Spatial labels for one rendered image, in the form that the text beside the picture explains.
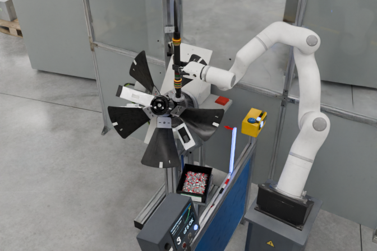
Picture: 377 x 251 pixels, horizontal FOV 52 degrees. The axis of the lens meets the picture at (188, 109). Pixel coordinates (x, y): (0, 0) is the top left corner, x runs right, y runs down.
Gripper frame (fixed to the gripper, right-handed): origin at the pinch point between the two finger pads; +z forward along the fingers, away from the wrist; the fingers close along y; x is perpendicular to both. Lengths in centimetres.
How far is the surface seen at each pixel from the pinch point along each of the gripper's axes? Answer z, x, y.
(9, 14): 398, -124, 189
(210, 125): -21.6, -29.8, -3.5
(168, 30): 36, -8, 49
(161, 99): 9.8, -23.3, -3.0
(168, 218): -37, -23, -71
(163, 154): 0, -49, -18
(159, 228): -36, -23, -77
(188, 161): 12, -103, 32
